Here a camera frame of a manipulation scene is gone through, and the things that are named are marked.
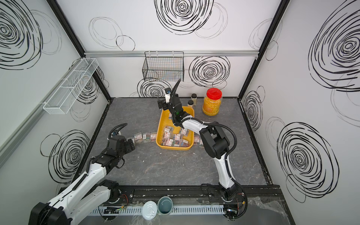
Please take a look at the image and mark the red lid corn jar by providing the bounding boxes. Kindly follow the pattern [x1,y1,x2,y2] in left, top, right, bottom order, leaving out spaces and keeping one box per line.
[202,88,222,116]

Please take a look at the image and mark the white mesh wall shelf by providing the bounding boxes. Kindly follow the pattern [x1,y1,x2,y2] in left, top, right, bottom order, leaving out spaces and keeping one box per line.
[43,58,99,114]

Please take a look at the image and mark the paper clip box table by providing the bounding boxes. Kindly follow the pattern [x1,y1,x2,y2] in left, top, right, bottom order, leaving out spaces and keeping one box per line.
[150,132,157,142]

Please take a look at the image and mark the white slotted cable duct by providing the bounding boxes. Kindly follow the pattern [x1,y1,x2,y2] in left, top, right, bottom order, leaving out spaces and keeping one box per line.
[89,205,225,217]

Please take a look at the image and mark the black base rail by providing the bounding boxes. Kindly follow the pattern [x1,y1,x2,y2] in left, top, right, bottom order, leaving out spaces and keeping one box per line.
[106,184,282,204]

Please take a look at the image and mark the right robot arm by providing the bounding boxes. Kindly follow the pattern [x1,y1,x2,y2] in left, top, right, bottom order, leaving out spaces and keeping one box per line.
[157,94,239,202]

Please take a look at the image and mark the yellow plastic tray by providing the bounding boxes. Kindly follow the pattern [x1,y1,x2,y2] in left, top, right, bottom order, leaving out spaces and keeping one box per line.
[156,110,194,151]

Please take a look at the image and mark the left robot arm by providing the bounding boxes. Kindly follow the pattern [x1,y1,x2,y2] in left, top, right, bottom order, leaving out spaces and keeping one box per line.
[29,136,135,225]

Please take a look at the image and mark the black corrugated cable right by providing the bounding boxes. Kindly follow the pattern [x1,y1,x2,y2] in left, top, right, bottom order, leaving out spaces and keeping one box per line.
[170,78,238,181]

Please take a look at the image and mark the teal cup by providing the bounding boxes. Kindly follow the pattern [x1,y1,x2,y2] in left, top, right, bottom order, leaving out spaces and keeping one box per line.
[157,196,173,215]

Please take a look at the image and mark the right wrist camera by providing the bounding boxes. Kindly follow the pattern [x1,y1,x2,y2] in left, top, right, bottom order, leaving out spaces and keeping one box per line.
[165,88,172,104]

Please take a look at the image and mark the black wire basket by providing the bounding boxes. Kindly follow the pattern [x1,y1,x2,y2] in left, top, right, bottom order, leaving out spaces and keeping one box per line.
[142,51,185,82]

